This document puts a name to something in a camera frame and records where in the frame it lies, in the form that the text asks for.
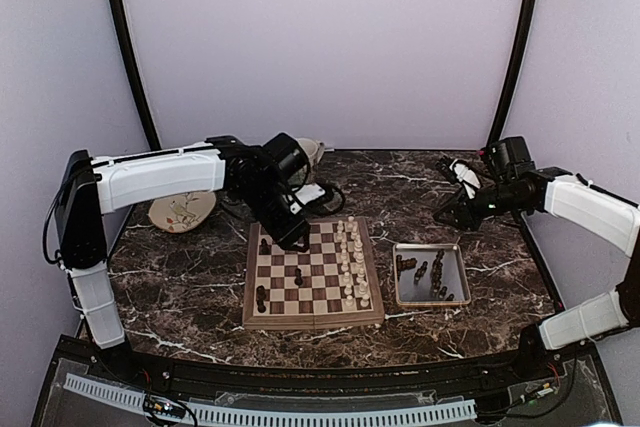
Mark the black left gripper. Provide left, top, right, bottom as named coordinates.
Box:
left=237, top=178, right=310, bottom=251

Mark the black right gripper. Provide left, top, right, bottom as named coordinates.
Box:
left=434, top=179, right=526, bottom=232

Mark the dark chess piece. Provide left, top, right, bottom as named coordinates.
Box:
left=255, top=285, right=267, bottom=301
left=259, top=238, right=271, bottom=255
left=294, top=268, right=304, bottom=286

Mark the metal tray with wooden rim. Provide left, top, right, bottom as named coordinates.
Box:
left=393, top=243, right=471, bottom=308

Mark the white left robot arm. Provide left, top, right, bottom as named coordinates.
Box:
left=45, top=133, right=310, bottom=383

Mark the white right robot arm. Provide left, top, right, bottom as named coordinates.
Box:
left=432, top=136, right=639, bottom=381

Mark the white chess rook far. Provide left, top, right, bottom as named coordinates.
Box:
left=345, top=216, right=356, bottom=232

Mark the white chess rook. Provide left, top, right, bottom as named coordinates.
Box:
left=360, top=293, right=370, bottom=309
left=345, top=216, right=356, bottom=232

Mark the white chess king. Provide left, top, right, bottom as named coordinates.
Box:
left=354, top=239, right=364, bottom=264

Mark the wooden chess board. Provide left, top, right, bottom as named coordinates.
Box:
left=242, top=216, right=385, bottom=331

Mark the white chess queen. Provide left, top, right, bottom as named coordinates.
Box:
left=356, top=263, right=366, bottom=284

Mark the white chess rook near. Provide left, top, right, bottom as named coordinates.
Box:
left=360, top=293, right=370, bottom=309

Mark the coral painted ceramic mug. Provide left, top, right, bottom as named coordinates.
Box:
left=297, top=138, right=325, bottom=183

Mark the bird painted ceramic plate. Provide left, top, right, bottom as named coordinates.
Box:
left=148, top=191, right=216, bottom=234

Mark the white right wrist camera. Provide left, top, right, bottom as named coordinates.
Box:
left=448, top=159, right=481, bottom=199

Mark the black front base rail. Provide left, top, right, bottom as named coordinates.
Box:
left=168, top=361, right=507, bottom=396

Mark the black right corner post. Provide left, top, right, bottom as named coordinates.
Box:
left=486, top=0, right=536, bottom=145

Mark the black corner post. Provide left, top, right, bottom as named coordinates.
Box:
left=486, top=0, right=536, bottom=145
left=108, top=0, right=161, bottom=151

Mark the black left corner post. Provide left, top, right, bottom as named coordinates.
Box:
left=108, top=0, right=161, bottom=151

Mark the white slotted cable duct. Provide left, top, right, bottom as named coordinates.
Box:
left=63, top=373, right=477, bottom=426

